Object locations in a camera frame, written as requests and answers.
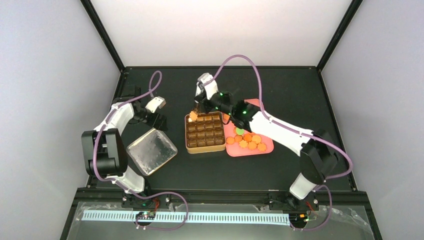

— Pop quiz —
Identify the orange flower cookie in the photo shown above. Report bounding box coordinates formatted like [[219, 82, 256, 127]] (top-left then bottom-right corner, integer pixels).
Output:
[[188, 111, 198, 122]]

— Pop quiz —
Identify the gold cookie tin box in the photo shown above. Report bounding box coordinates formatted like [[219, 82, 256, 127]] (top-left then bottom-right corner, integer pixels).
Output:
[[184, 111, 226, 154]]

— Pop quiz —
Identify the green round macaron cookie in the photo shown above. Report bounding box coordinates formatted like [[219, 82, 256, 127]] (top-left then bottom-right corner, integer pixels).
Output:
[[234, 127, 245, 136]]

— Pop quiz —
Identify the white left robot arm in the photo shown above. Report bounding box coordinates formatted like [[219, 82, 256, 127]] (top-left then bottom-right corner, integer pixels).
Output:
[[81, 85, 167, 194]]

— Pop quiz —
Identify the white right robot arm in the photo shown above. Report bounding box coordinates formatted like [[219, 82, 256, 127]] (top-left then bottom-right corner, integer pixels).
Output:
[[194, 90, 339, 210]]

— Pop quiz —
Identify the silver tin lid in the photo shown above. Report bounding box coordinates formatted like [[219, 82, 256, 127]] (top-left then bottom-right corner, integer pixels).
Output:
[[126, 128, 178, 176]]

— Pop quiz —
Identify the pink plastic tray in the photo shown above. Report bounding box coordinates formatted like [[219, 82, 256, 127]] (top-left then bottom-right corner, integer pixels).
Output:
[[222, 113, 274, 157]]

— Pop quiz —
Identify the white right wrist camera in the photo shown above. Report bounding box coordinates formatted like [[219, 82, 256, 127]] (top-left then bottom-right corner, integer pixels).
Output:
[[195, 72, 219, 102]]

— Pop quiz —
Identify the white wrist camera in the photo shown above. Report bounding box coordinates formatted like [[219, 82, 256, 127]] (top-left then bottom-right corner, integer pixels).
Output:
[[145, 96, 166, 113], [195, 72, 219, 102]]

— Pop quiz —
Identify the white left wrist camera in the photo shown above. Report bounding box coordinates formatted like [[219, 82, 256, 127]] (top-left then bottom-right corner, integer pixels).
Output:
[[145, 96, 166, 113]]

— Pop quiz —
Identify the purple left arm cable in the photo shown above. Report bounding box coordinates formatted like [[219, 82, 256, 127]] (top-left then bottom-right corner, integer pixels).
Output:
[[92, 70, 190, 232]]

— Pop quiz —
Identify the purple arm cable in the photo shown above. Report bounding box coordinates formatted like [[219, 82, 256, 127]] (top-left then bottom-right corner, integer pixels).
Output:
[[205, 54, 354, 231], [92, 70, 190, 232]]

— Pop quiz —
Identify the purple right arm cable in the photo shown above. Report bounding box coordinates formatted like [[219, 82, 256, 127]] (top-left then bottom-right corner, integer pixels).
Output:
[[205, 54, 354, 231]]

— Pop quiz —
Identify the light blue slotted cable duct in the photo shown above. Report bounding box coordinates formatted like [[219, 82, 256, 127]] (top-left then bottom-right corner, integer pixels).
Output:
[[79, 210, 290, 226]]

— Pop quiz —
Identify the black enclosure frame post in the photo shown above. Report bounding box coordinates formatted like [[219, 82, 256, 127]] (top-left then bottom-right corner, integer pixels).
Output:
[[80, 0, 125, 73]]

